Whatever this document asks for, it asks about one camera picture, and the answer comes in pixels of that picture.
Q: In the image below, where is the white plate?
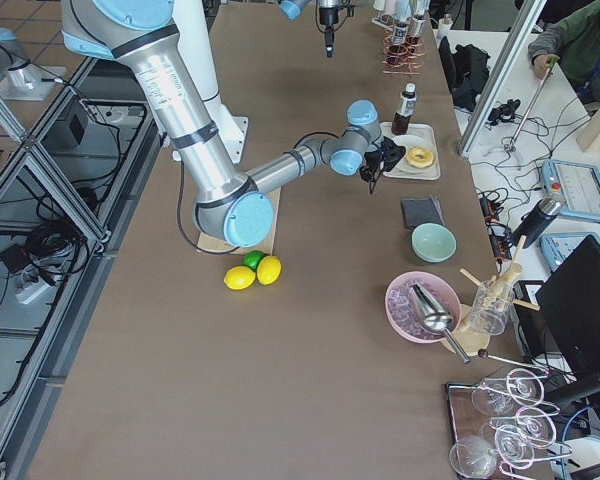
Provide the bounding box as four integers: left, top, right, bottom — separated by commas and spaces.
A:
385, 134, 440, 180

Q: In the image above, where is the wooden cutting board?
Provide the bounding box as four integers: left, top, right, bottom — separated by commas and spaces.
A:
196, 188, 281, 255

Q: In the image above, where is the wine glass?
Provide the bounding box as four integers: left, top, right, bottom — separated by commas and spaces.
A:
494, 425, 535, 469
449, 435, 499, 479
487, 406, 557, 449
471, 368, 544, 416

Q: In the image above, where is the bottle in rack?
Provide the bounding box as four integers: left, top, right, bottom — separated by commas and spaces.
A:
386, 21, 408, 65
406, 14, 425, 53

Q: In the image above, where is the pink ice bowl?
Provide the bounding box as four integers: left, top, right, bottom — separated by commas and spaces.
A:
384, 271, 461, 344

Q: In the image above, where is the black monitor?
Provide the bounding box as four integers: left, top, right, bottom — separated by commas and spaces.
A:
536, 235, 600, 374

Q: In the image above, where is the green lime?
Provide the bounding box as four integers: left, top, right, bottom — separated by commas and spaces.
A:
243, 250, 267, 271

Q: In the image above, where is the cream rabbit tray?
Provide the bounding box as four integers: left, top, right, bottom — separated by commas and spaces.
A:
380, 122, 441, 175

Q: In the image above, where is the person in green jacket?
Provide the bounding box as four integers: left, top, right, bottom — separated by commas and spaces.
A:
528, 1, 600, 103

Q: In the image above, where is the glazed donut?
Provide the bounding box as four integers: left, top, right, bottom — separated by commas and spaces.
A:
405, 146, 435, 169

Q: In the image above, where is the grey folded cloth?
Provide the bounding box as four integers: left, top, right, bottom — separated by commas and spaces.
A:
401, 196, 445, 230

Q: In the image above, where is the whole yellow lemon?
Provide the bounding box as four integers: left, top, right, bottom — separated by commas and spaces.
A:
223, 265, 256, 291

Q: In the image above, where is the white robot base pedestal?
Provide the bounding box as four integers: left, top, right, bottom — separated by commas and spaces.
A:
173, 0, 248, 164

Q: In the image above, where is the clear glass pitcher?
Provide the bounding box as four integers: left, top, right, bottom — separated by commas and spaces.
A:
468, 280, 513, 335

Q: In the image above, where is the dark drink bottle on tray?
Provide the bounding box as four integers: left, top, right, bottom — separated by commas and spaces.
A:
391, 83, 417, 135

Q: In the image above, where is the steel ice scoop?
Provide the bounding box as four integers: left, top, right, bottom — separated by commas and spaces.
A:
411, 283, 471, 364

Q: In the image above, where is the blue teach pendant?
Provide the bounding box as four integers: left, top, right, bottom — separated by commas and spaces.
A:
541, 159, 600, 222
539, 232, 600, 272

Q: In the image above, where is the copper wire bottle rack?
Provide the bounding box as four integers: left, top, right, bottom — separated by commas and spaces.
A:
382, 16, 426, 77

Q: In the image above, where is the wooden mug tree stand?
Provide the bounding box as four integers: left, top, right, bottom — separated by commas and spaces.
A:
460, 235, 540, 336

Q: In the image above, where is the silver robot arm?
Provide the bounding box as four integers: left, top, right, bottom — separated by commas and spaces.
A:
278, 0, 355, 58
61, 1, 406, 247

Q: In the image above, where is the green bowl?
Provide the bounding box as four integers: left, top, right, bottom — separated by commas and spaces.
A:
411, 223, 457, 263

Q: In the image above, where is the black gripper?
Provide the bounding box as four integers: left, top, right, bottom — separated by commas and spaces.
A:
317, 0, 341, 58
359, 137, 406, 194

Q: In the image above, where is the aluminium frame post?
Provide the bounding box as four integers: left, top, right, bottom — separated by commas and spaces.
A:
458, 0, 546, 159

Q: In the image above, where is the black thermos bottle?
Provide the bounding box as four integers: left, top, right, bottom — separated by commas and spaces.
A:
510, 193, 566, 249

